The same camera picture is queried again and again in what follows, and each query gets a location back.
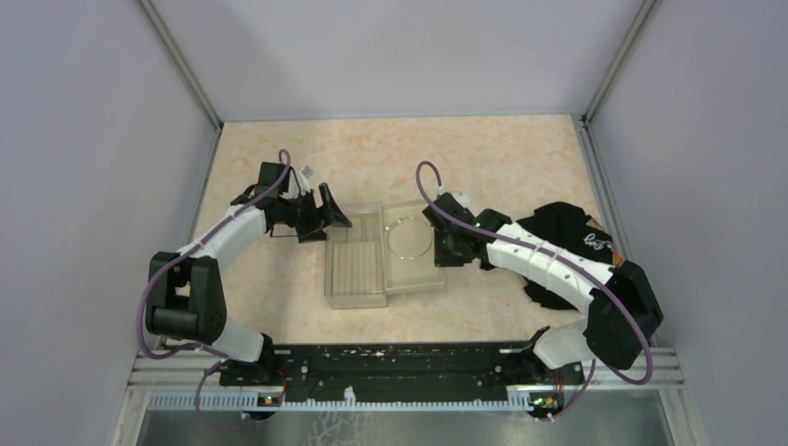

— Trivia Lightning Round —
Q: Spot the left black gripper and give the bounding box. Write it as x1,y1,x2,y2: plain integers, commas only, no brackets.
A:
280,182,352,243

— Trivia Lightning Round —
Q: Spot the beige slotted ring tray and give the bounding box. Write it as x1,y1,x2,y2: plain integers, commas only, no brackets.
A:
326,212,384,298

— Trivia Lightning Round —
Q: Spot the clear plastic box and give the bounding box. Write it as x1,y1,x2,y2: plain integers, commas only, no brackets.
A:
323,203,387,310

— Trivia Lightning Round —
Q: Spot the silver wire bangle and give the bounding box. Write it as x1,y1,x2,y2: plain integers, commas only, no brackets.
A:
385,216,434,260

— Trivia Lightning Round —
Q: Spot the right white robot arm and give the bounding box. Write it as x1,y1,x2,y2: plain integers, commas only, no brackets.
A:
423,192,663,383

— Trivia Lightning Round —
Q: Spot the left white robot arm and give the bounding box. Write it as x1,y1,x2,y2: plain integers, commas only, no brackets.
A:
137,160,352,385

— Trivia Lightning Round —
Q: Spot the black cloth with print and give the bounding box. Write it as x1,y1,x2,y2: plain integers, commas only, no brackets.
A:
474,202,624,311

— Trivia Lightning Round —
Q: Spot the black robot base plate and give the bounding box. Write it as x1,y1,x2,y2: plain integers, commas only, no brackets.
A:
218,341,584,403

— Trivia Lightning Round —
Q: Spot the white slotted cable duct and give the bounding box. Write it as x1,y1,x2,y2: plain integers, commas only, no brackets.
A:
147,391,535,413

